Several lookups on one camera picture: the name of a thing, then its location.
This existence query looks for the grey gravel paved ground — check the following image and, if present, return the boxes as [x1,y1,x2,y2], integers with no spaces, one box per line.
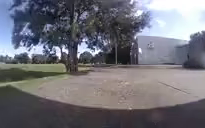
[0,63,205,128]

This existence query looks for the slender tree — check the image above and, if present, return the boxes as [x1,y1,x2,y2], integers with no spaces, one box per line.
[89,0,152,66]

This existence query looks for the large dark leafy tree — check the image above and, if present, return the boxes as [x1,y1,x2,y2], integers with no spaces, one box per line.
[9,0,118,74]

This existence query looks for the pale building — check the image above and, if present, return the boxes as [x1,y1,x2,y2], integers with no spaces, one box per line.
[131,35,190,66]

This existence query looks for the distant row of trees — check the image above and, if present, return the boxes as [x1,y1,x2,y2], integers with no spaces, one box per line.
[0,50,106,65]

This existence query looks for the green grass field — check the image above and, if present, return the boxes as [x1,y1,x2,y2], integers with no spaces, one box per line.
[0,62,72,90]

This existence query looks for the dark bush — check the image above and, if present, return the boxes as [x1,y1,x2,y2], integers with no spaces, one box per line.
[182,29,205,70]

